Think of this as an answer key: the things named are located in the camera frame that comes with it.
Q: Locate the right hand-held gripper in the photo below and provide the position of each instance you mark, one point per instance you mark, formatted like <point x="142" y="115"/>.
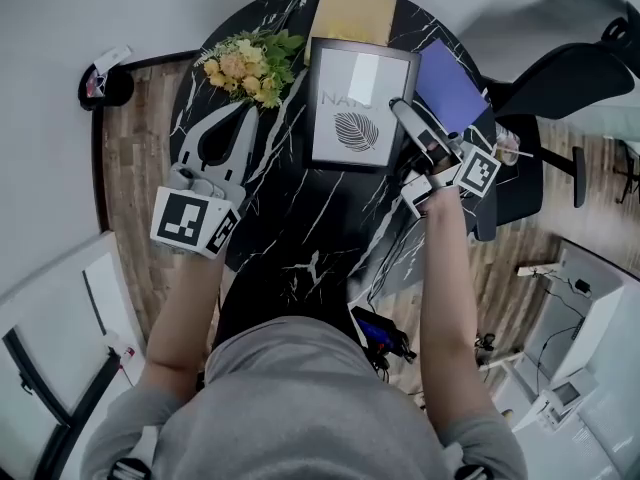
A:
<point x="479" y="170"/>

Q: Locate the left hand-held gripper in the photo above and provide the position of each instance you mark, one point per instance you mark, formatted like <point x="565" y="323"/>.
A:
<point x="181" y="218"/>

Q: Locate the black picture frame leaf print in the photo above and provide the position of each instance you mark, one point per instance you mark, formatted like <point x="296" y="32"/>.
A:
<point x="357" y="108"/>

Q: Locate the person's right forearm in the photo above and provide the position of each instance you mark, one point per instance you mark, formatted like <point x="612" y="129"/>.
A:
<point x="447" y="288"/>

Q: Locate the person's left forearm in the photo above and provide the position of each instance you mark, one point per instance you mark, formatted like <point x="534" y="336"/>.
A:
<point x="187" y="313"/>

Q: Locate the purple notebook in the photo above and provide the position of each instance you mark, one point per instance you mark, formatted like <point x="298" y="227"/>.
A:
<point x="447" y="85"/>

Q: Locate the yellow artificial flower bouquet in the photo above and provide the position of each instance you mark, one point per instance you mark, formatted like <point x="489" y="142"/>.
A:
<point x="247" y="70"/>

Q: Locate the clear plastic cup with straw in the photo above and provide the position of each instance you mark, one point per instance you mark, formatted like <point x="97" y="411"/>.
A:
<point x="507" y="147"/>

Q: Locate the black waste bin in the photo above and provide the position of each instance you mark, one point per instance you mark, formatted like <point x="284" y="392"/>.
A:
<point x="112" y="88"/>

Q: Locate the white paper card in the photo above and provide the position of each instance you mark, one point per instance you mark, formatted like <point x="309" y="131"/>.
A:
<point x="112" y="58"/>

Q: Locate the black office chair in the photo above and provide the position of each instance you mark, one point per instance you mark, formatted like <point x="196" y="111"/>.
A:
<point x="560" y="83"/>

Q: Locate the white power strip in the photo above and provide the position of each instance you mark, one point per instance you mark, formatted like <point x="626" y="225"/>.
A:
<point x="537" y="269"/>

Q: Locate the black device with blue part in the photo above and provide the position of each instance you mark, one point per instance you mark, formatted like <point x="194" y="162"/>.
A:
<point x="377" y="333"/>

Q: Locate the person's grey shirt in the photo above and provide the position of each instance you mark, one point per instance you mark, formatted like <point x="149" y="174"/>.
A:
<point x="300" y="408"/>

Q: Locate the white printer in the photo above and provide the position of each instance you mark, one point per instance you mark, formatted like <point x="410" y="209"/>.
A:
<point x="560" y="400"/>

